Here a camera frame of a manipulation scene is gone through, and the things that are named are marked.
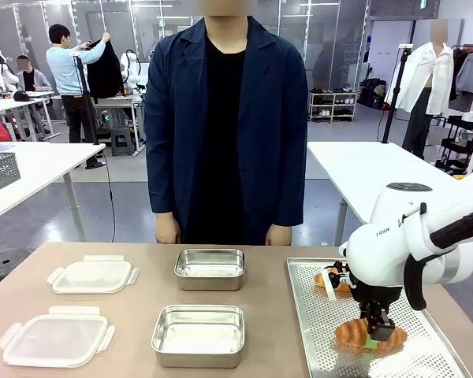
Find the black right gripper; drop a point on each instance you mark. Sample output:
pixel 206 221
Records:
pixel 378 295

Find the ridged brown bread roll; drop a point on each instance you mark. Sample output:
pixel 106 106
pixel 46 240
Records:
pixel 351 334

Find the small steel container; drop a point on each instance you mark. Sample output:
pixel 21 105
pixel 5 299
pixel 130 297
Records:
pixel 209 269

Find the large steel container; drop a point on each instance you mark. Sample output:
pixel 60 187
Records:
pixel 199 334

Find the small clear plastic lid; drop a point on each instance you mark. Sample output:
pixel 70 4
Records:
pixel 90 277

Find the large clear plastic lid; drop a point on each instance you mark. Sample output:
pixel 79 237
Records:
pixel 55 338

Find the person's left forearm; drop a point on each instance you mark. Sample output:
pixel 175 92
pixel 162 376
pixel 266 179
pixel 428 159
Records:
pixel 291 189

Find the person's right forearm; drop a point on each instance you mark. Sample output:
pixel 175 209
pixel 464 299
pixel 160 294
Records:
pixel 159 185

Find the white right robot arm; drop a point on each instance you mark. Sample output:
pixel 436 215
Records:
pixel 378 252

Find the person's left hand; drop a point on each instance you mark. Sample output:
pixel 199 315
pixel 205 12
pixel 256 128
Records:
pixel 279 236

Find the person's right hand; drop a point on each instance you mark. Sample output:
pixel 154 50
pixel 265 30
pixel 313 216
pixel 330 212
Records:
pixel 168 230

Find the perforated metal baking tray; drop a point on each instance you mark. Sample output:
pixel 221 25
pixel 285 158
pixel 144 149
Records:
pixel 323 315

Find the large empty white table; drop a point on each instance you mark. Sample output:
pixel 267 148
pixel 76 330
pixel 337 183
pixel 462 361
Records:
pixel 370 177

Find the black utility cart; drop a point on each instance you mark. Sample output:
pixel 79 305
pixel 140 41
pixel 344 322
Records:
pixel 459 138

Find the white shoe rack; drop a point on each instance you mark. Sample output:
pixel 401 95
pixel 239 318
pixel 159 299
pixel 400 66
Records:
pixel 333 104

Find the black tripod stand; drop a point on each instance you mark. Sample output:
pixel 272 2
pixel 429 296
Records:
pixel 394 94

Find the black bags pile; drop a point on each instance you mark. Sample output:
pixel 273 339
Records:
pixel 372 92

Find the person in navy coat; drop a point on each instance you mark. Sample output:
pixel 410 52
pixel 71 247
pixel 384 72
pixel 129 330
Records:
pixel 224 138

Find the mannequin in white shirt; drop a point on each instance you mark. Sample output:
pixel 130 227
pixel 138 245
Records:
pixel 425 78

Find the clothes rack with garments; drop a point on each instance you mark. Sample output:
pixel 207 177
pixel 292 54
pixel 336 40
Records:
pixel 471 75

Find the grey plastic stool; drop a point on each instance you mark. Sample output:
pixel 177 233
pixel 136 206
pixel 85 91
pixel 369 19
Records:
pixel 122 141

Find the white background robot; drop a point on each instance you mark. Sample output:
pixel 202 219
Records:
pixel 2 75
pixel 132 71

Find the white table with basket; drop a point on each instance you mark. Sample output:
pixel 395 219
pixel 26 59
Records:
pixel 39 173

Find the man in black trousers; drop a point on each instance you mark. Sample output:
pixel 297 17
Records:
pixel 69 71

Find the grey mesh basket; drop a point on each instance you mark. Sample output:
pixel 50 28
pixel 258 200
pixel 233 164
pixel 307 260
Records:
pixel 0 171

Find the white background desk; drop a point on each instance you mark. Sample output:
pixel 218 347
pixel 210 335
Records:
pixel 19 104

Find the black cap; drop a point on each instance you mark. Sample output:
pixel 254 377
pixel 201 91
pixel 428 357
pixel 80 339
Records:
pixel 21 95

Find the man in grey jacket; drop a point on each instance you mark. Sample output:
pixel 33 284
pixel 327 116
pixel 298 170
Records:
pixel 31 76

